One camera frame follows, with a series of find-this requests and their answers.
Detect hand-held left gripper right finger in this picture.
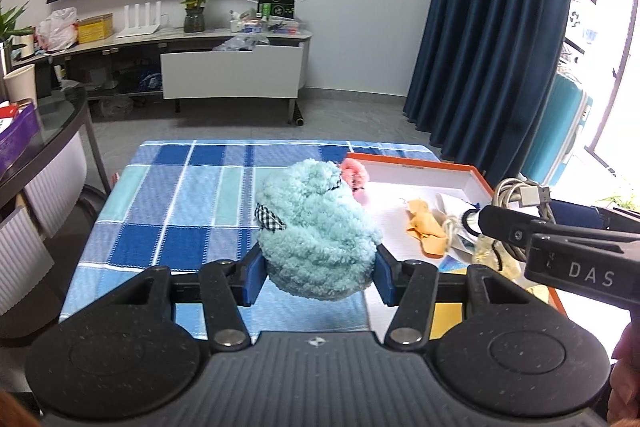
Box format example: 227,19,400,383
374,244,521,352

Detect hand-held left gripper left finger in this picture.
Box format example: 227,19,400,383
119,249,266,354

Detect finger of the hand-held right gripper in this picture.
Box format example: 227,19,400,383
547,199,640,236
477,205,551,251

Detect white charging cable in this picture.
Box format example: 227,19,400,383
490,178,556,264

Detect black hair tie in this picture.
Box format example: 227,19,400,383
460,208,484,236

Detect yellow cloth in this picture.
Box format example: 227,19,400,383
404,198,449,258

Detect teal fluffy slipper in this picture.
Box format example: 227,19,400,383
252,159,384,303

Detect orange rimmed white box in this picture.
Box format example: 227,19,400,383
345,152,569,343

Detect pink fluffy slipper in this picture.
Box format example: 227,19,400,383
340,158,371,206

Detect person's right hand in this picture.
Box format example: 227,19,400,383
606,321,640,427

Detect small outdoor plant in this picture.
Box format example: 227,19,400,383
597,192,640,213

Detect teal suitcase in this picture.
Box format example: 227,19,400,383
520,74,595,188

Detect blue checked tablecloth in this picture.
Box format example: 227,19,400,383
59,139,444,341

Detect dark round object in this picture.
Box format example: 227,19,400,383
75,184,110,233

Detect dark blue curtain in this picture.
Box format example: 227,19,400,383
402,0,586,186

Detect white shelving unit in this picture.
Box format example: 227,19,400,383
562,0,631,78

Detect white cabinet drawer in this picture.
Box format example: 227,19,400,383
160,44,305,100

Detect clear plastic bags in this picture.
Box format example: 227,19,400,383
212,33,271,53

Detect grey television cabinet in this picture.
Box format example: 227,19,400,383
12,24,314,126

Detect pile of small desk items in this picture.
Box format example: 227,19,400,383
230,7,306,36

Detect dark glass side table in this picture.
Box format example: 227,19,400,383
0,79,111,343

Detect white router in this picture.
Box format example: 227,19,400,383
116,1,169,39

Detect purple box tray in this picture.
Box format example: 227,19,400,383
0,102,41,173

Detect green black box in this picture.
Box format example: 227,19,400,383
257,0,296,20

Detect small black box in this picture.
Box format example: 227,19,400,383
35,57,54,98

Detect red white carton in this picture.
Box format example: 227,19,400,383
0,103,24,133

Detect yellow box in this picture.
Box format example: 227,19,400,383
76,14,117,44

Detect white paper cup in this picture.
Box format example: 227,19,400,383
2,63,39,108

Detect white red plastic bag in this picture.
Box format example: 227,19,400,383
34,7,80,52

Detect green bamboo plant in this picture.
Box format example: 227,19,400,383
0,0,36,58

